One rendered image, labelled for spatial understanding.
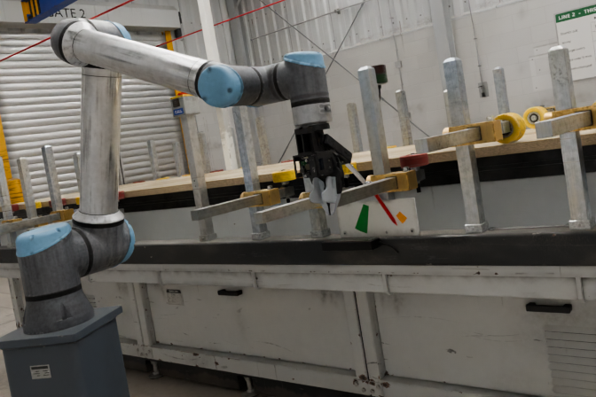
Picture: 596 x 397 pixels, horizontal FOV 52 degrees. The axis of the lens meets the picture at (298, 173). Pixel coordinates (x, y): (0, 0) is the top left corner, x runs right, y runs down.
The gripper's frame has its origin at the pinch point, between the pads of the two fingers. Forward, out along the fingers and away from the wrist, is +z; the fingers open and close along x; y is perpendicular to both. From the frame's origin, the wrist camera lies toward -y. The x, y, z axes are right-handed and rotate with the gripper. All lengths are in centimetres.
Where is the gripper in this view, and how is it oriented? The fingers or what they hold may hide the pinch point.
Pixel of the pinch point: (332, 209)
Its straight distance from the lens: 143.9
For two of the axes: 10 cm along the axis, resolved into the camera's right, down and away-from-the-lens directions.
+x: 7.6, -0.9, -6.5
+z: 1.5, 9.9, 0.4
